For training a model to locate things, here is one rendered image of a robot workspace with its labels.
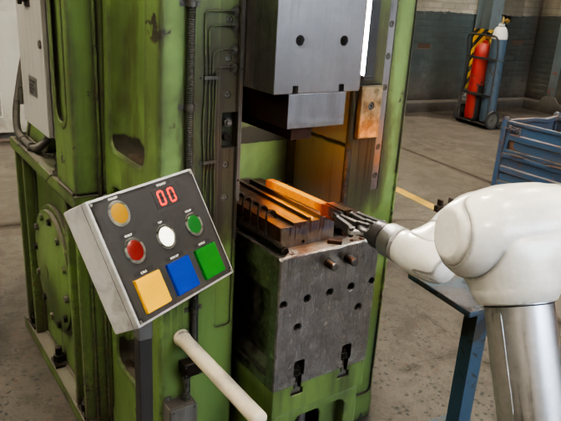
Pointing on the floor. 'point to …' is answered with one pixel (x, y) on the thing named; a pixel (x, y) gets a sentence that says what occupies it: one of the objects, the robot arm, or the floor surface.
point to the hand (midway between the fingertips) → (337, 213)
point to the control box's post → (144, 372)
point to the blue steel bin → (528, 150)
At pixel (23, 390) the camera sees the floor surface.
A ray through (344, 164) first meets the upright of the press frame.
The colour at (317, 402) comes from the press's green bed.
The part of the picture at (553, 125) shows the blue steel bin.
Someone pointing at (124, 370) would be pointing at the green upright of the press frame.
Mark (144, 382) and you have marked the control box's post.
